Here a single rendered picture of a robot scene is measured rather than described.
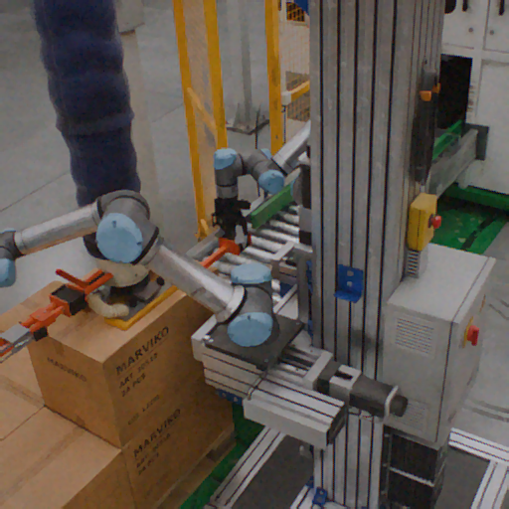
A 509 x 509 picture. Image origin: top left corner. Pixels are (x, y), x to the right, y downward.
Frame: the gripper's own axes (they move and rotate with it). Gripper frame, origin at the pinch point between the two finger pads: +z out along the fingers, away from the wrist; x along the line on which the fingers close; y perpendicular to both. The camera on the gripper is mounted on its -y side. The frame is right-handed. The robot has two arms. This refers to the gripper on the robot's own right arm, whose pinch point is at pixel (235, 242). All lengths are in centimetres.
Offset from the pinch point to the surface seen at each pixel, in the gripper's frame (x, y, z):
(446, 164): 6, -189, 48
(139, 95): -123, -84, -4
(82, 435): -24, 64, 54
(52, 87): -29, 41, -65
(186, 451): -7, 31, 84
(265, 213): -50, -89, 47
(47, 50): -27, 42, -76
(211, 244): -58, -54, 49
